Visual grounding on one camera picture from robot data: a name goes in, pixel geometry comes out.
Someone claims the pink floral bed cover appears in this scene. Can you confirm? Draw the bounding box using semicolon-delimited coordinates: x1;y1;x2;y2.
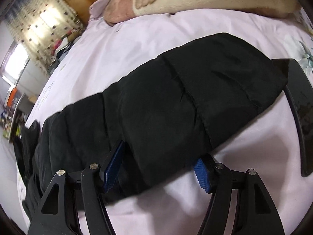
20;9;312;234

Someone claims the black puffer jacket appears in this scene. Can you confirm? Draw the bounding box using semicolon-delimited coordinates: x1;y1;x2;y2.
14;33;288;218

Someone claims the dark wooden shelf unit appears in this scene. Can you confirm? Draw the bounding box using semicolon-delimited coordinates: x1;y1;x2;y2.
1;95;33;143

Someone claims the heart pattern curtain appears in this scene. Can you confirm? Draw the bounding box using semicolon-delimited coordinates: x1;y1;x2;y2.
4;0;84;73

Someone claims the orange storage box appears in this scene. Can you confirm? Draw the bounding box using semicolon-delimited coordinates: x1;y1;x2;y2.
6;87;17;107

